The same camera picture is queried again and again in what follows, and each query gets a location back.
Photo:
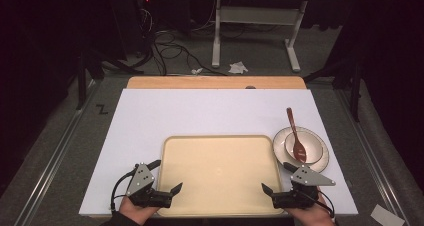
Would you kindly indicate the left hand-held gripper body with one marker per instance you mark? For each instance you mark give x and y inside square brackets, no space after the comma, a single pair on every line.
[141,179]

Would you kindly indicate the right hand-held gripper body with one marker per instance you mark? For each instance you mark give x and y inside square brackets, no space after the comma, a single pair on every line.
[305,177]

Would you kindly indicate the red-brown spoon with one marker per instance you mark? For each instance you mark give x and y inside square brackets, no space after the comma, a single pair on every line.
[299,151]

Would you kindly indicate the white plate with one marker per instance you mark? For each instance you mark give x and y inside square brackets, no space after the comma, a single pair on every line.
[323,159]

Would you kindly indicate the white bowl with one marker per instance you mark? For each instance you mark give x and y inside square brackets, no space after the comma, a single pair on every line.
[313,149]

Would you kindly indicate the beige plastic tray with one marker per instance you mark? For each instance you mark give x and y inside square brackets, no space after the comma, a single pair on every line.
[220,172]

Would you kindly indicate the person's left hand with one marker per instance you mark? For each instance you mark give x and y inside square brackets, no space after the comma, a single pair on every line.
[135,213]

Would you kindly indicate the person's right hand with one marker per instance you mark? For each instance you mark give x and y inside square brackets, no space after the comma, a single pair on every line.
[313,216]

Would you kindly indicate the white table cover board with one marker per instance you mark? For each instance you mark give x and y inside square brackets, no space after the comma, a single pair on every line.
[200,112]

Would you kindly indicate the flat white paper sheet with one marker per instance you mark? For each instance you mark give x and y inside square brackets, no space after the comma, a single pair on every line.
[386,216]

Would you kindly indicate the black metal stand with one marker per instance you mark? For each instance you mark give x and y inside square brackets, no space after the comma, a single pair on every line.
[81,82]
[356,92]

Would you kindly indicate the small crumpled white paper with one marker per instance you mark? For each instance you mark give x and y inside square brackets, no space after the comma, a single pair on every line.
[196,71]

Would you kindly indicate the large crumpled white paper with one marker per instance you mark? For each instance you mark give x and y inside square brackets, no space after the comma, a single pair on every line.
[238,67]

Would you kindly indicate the black computer case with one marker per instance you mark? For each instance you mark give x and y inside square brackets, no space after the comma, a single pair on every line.
[133,22]

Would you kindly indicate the metal floor rail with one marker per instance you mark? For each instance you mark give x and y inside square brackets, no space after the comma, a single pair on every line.
[50,172]
[373,156]

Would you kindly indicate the white metal desk frame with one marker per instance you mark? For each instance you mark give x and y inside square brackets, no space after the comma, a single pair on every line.
[256,15]

